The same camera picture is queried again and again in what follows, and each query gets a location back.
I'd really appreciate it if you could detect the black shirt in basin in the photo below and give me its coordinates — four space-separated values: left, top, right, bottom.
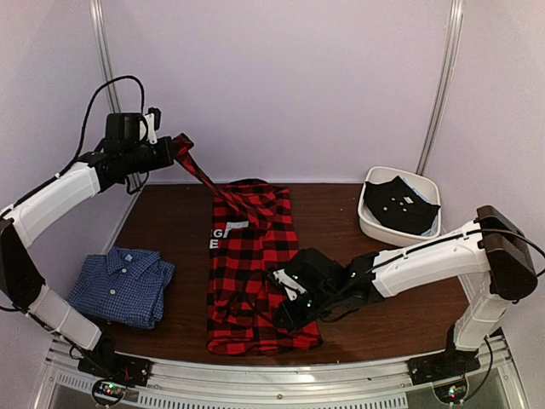
364 176 440 235

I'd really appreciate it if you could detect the left black cable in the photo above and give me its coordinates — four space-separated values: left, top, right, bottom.
54 75 148 195

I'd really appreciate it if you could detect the left aluminium frame post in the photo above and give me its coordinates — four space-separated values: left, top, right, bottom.
88 0 144 188

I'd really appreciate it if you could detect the aluminium frame post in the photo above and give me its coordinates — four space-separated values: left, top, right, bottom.
416 0 464 176
88 0 144 188

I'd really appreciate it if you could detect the folded blue checked shirt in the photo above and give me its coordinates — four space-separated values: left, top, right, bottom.
67 247 175 330

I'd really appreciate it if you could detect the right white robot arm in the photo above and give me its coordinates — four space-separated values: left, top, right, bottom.
267 205 539 377

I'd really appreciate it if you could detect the left circuit board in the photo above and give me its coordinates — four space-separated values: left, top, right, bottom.
91 379 128 406

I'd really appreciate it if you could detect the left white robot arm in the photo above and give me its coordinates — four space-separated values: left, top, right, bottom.
1 107 175 378

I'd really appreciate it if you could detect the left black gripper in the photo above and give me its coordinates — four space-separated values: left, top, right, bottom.
123 137 178 175

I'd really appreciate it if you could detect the right circuit board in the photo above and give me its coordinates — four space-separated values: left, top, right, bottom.
433 380 468 404

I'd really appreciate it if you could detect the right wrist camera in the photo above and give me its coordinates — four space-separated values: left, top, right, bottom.
266 268 308 302

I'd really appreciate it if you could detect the red black plaid shirt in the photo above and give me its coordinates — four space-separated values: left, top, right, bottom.
173 134 322 356

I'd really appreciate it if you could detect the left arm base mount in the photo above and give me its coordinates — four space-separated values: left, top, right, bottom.
77 349 152 387

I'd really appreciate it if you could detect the circuit board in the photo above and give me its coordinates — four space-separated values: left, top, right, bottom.
91 379 128 406
433 380 468 404

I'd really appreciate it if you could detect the right aluminium frame post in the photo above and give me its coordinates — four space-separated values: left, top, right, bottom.
416 0 464 176

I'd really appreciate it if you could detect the front aluminium rail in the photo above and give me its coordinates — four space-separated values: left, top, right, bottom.
30 336 530 408

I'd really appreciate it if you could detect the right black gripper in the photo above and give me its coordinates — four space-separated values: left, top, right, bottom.
272 285 340 335

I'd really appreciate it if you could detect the white plastic basin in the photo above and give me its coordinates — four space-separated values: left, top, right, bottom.
358 166 442 247

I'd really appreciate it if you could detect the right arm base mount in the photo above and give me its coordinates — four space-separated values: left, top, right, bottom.
407 343 480 385

